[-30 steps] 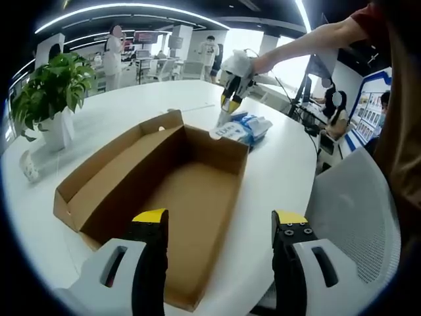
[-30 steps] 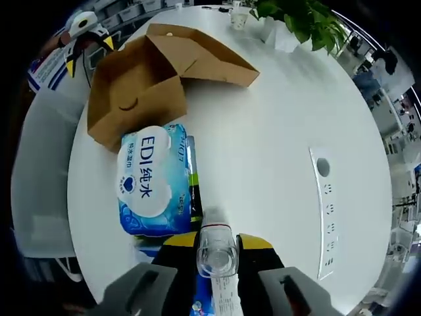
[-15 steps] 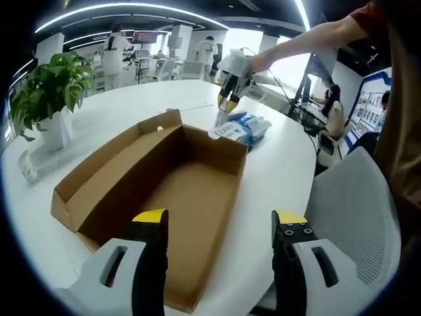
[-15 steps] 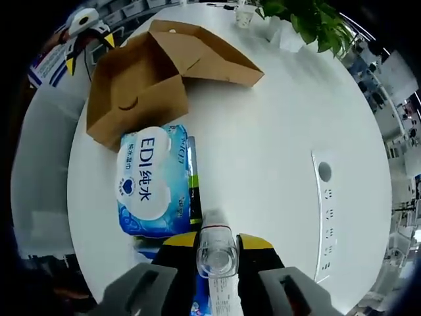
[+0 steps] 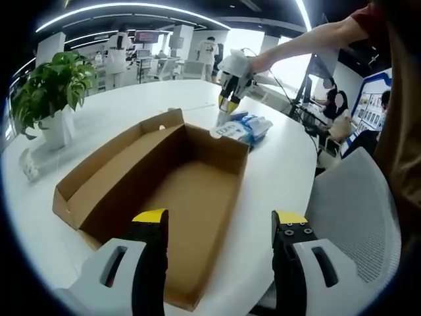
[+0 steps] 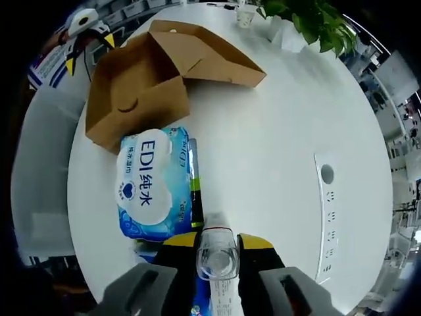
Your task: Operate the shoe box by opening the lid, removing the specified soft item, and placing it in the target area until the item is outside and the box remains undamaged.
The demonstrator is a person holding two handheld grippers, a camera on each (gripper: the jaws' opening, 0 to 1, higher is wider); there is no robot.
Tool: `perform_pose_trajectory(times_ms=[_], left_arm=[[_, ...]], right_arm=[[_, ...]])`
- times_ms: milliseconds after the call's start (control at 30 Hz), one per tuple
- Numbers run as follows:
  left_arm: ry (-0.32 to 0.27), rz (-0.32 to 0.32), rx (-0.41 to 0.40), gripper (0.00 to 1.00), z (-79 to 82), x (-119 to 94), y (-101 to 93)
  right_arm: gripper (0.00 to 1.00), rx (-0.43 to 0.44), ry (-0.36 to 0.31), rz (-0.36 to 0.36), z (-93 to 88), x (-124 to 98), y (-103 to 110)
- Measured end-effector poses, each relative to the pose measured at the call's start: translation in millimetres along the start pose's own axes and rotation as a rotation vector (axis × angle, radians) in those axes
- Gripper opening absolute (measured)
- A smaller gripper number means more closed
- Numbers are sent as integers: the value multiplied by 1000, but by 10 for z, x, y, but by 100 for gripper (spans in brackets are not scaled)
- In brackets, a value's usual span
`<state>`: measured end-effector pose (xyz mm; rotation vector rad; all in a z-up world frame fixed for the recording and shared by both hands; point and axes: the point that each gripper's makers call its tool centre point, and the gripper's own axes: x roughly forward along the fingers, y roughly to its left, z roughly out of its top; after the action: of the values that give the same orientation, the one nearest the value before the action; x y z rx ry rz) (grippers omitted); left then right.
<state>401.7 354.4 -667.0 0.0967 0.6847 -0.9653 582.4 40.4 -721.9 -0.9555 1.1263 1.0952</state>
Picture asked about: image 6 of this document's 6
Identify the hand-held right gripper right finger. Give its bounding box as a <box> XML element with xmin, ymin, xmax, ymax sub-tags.
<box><xmin>237</xmin><ymin>232</ymin><xmax>336</xmax><ymax>316</ymax></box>

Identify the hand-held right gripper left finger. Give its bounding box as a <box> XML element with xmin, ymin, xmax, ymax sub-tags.
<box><xmin>95</xmin><ymin>232</ymin><xmax>198</xmax><ymax>316</ymax></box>

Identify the clear spray bottle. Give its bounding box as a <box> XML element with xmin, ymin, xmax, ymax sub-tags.
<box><xmin>195</xmin><ymin>212</ymin><xmax>239</xmax><ymax>316</ymax></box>

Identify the brown cardboard shoe box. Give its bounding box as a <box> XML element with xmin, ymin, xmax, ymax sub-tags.
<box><xmin>84</xmin><ymin>19</ymin><xmax>268</xmax><ymax>155</ymax></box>

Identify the black green pouch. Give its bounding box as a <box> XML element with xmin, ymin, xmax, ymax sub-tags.
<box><xmin>187</xmin><ymin>138</ymin><xmax>207</xmax><ymax>232</ymax></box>

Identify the blue white wet wipes pack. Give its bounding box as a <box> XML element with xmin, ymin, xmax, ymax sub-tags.
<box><xmin>114</xmin><ymin>126</ymin><xmax>195</xmax><ymax>242</ymax></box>

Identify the white table socket strip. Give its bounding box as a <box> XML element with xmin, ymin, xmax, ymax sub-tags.
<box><xmin>313</xmin><ymin>152</ymin><xmax>341</xmax><ymax>284</ymax></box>

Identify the white paper cup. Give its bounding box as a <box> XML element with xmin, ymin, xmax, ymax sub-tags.
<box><xmin>235</xmin><ymin>6</ymin><xmax>257</xmax><ymax>30</ymax></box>

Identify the green plant in white pot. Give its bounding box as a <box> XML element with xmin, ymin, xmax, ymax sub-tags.
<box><xmin>256</xmin><ymin>0</ymin><xmax>359</xmax><ymax>59</ymax></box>

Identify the black cable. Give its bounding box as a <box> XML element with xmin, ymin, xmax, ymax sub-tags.
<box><xmin>80</xmin><ymin>41</ymin><xmax>93</xmax><ymax>83</ymax></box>

